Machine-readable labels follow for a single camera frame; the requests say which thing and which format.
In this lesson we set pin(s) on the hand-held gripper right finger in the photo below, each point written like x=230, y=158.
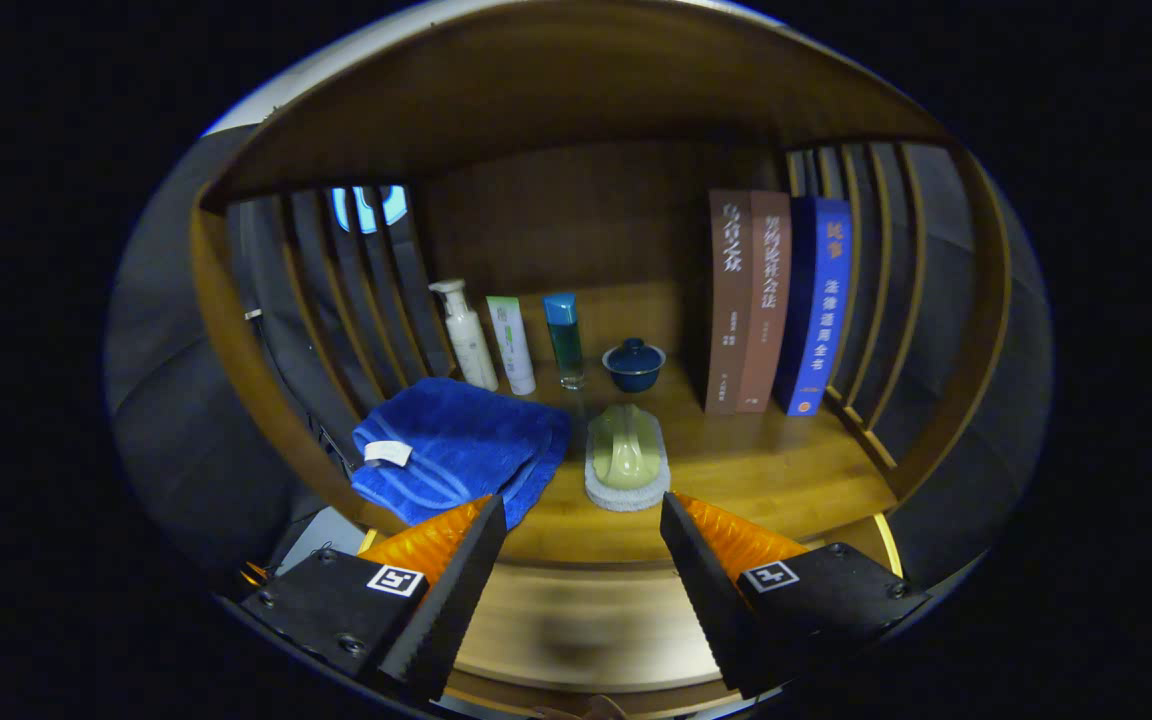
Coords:
x=711, y=610

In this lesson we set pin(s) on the blue lidded teacup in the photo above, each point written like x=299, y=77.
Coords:
x=634, y=370

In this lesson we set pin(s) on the blue book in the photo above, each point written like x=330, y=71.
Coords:
x=821, y=300

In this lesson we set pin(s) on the folded blue towel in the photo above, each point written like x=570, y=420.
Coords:
x=476, y=440

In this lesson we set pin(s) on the white green tube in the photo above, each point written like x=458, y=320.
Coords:
x=513, y=345

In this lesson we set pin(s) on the white pump bottle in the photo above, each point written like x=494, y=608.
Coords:
x=471, y=345

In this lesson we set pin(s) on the wooden countertop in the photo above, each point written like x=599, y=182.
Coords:
x=756, y=470

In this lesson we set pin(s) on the teal bottle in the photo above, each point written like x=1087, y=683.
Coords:
x=564, y=335

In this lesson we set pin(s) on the dark brown book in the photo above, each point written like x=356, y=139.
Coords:
x=729, y=300

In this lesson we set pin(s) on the reddish brown book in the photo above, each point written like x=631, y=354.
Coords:
x=766, y=300

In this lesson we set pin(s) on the wooden cabinet with shelf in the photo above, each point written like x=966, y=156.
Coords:
x=556, y=220

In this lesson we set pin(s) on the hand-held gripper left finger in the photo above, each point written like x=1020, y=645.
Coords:
x=456, y=610

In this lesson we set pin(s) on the green scrub brush white base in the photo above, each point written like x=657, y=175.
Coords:
x=626, y=450

